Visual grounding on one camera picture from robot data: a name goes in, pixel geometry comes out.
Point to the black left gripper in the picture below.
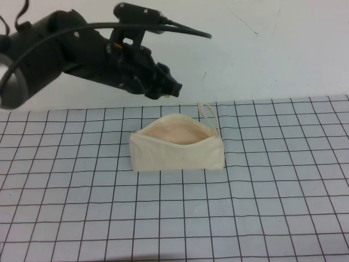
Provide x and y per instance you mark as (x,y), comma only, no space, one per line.
(131,68)

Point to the cream fabric pencil case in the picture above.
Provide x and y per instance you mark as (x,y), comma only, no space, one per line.
(174,158)

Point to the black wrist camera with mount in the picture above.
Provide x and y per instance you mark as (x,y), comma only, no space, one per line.
(136,12)

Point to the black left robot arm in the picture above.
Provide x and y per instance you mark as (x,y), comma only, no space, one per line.
(54,57)

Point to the blue grid-pattern tablecloth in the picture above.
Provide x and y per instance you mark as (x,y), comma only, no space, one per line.
(259,196)

